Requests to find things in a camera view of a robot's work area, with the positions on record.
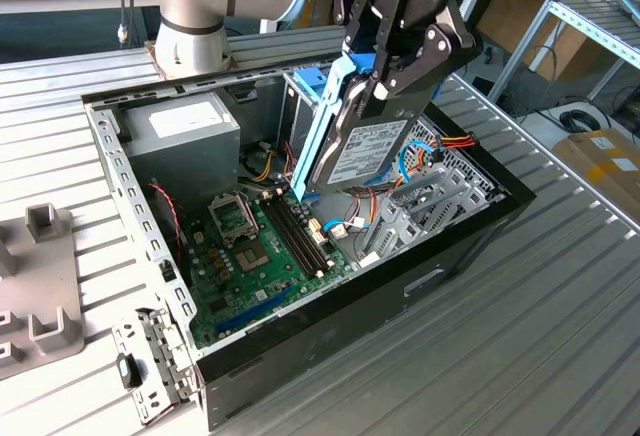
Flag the short blue data wire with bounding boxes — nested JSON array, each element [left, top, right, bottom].
[[322, 219, 374, 240]]

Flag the blue drive latch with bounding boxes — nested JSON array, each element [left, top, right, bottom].
[[293, 68, 332, 103]]

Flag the red orange wire bundle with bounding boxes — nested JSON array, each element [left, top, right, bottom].
[[282, 140, 381, 210]]

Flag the hinged metal slot retainer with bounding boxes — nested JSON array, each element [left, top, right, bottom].
[[110, 305, 202, 426]]

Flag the cardboard box white labels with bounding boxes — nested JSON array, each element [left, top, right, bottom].
[[552, 128, 640, 217]]

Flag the red black twisted wire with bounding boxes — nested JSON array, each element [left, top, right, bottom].
[[148, 181, 184, 258]]

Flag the grey parts rack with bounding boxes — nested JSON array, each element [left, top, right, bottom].
[[0, 200, 84, 382]]

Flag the long blue data wire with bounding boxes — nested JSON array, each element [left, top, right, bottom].
[[398, 139, 439, 188]]

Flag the small brown cardboard box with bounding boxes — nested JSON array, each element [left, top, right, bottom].
[[304, 0, 337, 27]]

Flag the black PC case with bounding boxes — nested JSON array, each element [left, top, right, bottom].
[[81, 47, 537, 432]]

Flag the black latch blue button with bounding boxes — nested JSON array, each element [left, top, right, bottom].
[[114, 353, 144, 390]]

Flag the grey power supply unit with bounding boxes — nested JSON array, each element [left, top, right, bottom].
[[122, 91, 242, 207]]

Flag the silver disk bay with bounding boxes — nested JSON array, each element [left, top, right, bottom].
[[357, 168, 497, 265]]

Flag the yellow black power wire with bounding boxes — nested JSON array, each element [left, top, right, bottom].
[[239, 148, 281, 183]]

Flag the hard disk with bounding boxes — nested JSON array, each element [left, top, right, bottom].
[[289, 53, 442, 203]]

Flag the perforated metal drive cage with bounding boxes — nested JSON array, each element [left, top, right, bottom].
[[392, 113, 506, 207]]

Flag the green motherboard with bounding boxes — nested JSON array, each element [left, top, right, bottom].
[[182, 186, 359, 352]]

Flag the blue expansion slot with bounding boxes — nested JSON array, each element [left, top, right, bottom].
[[214, 283, 295, 337]]

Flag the coiled black cable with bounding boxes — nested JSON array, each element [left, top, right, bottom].
[[558, 108, 612, 133]]

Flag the large brown cardboard box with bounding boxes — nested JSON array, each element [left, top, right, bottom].
[[474, 0, 609, 82]]

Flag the silver drive cage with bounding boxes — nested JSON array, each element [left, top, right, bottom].
[[277, 69, 324, 177]]

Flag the black RAM slot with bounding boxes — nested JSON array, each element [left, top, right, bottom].
[[272, 195, 328, 272], [260, 199, 317, 280], [278, 193, 334, 269], [266, 197, 323, 276]]

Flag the metal socket cover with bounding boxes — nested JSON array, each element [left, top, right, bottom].
[[207, 192, 260, 248]]

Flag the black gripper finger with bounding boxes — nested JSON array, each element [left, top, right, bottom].
[[356, 22, 482, 118], [332, 0, 407, 80]]

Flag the red orange yellow power wire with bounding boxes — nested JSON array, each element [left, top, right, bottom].
[[422, 131, 479, 158]]

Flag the black cable bundle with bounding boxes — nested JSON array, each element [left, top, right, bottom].
[[332, 183, 396, 200]]

